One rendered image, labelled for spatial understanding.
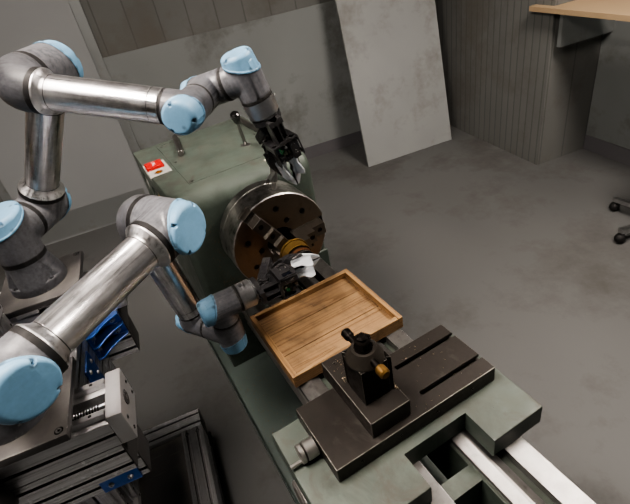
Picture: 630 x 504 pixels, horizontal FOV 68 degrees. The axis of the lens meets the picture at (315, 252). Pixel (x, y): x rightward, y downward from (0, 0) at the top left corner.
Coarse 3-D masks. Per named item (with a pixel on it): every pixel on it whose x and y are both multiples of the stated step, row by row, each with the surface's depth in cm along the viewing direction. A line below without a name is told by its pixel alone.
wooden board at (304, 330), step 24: (312, 288) 151; (336, 288) 152; (360, 288) 149; (264, 312) 145; (288, 312) 147; (312, 312) 145; (336, 312) 143; (360, 312) 141; (384, 312) 139; (264, 336) 137; (288, 336) 138; (312, 336) 136; (336, 336) 135; (384, 336) 134; (288, 360) 130; (312, 360) 129
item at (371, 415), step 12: (336, 360) 110; (324, 372) 111; (336, 372) 107; (336, 384) 105; (348, 384) 103; (348, 396) 101; (384, 396) 99; (396, 396) 99; (360, 408) 98; (372, 408) 97; (384, 408) 97; (396, 408) 96; (408, 408) 99; (360, 420) 100; (372, 420) 95; (384, 420) 96; (396, 420) 98; (372, 432) 96
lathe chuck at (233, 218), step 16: (256, 192) 140; (272, 192) 138; (288, 192) 138; (240, 208) 138; (256, 208) 135; (272, 208) 138; (288, 208) 140; (304, 208) 143; (240, 224) 135; (272, 224) 140; (288, 224) 143; (224, 240) 144; (240, 240) 137; (256, 240) 140; (320, 240) 152; (240, 256) 140; (256, 256) 142; (272, 256) 145; (256, 272) 145
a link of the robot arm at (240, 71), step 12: (240, 48) 101; (228, 60) 98; (240, 60) 98; (252, 60) 100; (228, 72) 100; (240, 72) 99; (252, 72) 100; (228, 84) 102; (240, 84) 101; (252, 84) 102; (264, 84) 103; (240, 96) 104; (252, 96) 103; (264, 96) 104
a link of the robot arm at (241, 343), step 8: (240, 320) 127; (208, 328) 128; (216, 328) 124; (224, 328) 123; (232, 328) 124; (240, 328) 127; (208, 336) 129; (216, 336) 127; (224, 336) 125; (232, 336) 125; (240, 336) 127; (224, 344) 127; (232, 344) 127; (240, 344) 128; (232, 352) 128
